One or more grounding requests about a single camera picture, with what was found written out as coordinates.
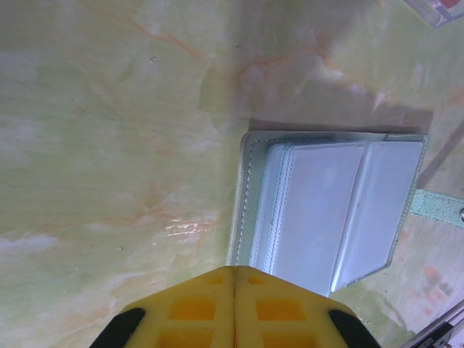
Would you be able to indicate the mint green card holder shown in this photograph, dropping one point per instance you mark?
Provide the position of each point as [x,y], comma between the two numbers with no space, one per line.
[326,203]

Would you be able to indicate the clear acrylic card tray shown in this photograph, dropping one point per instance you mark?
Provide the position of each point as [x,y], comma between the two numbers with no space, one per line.
[435,14]

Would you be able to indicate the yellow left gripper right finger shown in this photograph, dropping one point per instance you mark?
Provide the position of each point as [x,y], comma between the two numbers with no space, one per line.
[282,311]

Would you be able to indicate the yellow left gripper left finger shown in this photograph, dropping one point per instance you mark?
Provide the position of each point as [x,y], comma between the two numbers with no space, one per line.
[195,311]

